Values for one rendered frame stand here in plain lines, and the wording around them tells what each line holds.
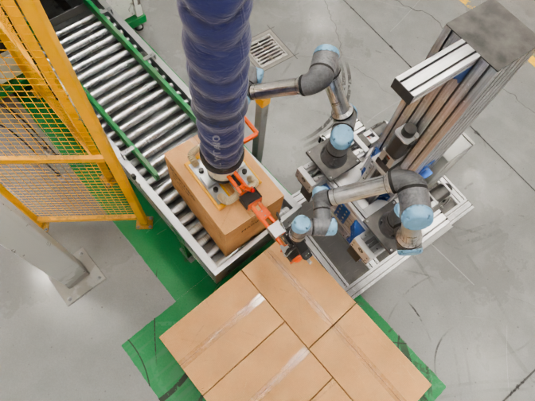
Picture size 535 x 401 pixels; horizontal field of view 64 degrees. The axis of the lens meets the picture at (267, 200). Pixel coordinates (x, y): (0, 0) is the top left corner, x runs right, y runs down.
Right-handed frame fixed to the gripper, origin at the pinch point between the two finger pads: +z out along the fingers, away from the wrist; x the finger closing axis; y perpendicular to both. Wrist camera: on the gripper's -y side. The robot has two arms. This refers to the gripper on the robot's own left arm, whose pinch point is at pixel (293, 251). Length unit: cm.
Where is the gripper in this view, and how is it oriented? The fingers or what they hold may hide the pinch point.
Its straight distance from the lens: 213.5
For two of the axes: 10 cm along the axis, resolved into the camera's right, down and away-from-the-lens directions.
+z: -0.8, 4.0, 9.1
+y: -6.0, -7.5, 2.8
